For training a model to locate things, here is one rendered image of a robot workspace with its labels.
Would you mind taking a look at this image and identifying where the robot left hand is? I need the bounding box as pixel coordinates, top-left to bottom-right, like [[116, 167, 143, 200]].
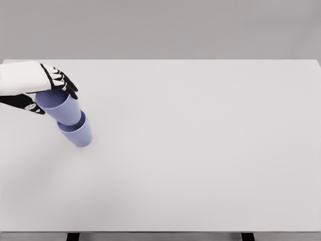
[[0, 60, 79, 115]]

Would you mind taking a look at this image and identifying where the lavender blue cup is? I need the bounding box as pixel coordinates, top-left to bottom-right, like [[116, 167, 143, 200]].
[[56, 110, 92, 148], [34, 89, 82, 126]]

